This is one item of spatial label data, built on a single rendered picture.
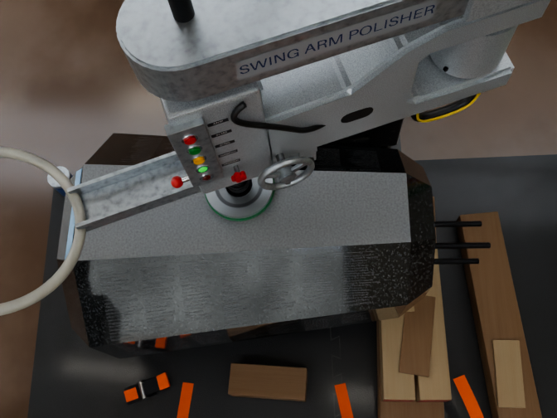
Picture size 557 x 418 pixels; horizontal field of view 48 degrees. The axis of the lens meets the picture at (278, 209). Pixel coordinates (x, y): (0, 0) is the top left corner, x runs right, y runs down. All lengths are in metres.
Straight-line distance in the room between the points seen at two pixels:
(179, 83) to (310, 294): 0.99
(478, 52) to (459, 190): 1.37
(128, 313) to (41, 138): 1.37
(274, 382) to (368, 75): 1.42
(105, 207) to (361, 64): 0.82
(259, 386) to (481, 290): 0.96
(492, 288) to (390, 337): 0.49
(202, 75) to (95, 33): 2.28
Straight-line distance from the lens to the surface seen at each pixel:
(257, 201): 1.89
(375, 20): 1.22
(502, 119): 3.08
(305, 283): 1.95
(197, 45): 1.16
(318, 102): 1.44
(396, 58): 1.40
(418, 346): 2.42
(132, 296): 2.03
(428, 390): 2.42
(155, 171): 1.79
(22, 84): 3.41
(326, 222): 1.91
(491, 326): 2.62
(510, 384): 2.59
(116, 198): 1.79
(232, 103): 1.28
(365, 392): 2.61
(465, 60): 1.59
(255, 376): 2.50
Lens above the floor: 2.61
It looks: 70 degrees down
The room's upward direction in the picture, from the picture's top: 10 degrees counter-clockwise
